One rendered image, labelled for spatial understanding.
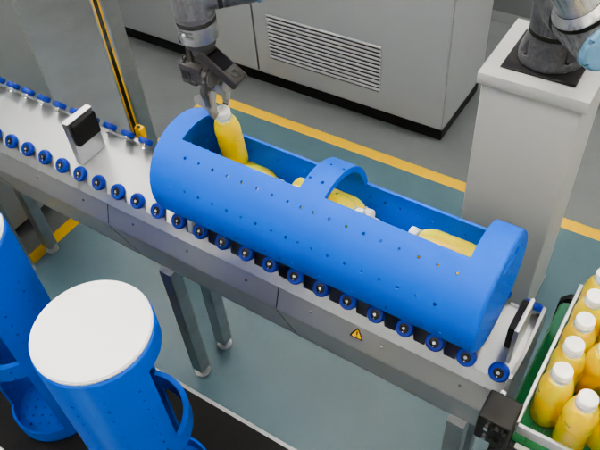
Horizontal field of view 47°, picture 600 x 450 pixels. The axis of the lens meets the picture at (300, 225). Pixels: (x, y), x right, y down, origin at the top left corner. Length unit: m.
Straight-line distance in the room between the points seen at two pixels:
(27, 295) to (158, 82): 2.27
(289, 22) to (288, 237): 2.13
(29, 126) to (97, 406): 1.10
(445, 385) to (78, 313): 0.85
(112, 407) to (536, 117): 1.39
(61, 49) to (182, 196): 2.99
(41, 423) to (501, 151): 1.77
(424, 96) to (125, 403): 2.22
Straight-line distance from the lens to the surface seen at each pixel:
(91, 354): 1.59
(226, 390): 2.67
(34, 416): 2.63
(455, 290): 1.41
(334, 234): 1.48
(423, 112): 3.43
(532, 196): 2.32
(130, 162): 2.15
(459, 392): 1.66
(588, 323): 1.54
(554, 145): 2.16
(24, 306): 2.05
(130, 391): 1.61
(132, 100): 2.47
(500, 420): 1.48
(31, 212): 3.11
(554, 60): 2.09
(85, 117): 2.12
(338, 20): 3.38
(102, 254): 3.20
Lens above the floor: 2.30
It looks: 48 degrees down
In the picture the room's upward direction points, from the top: 6 degrees counter-clockwise
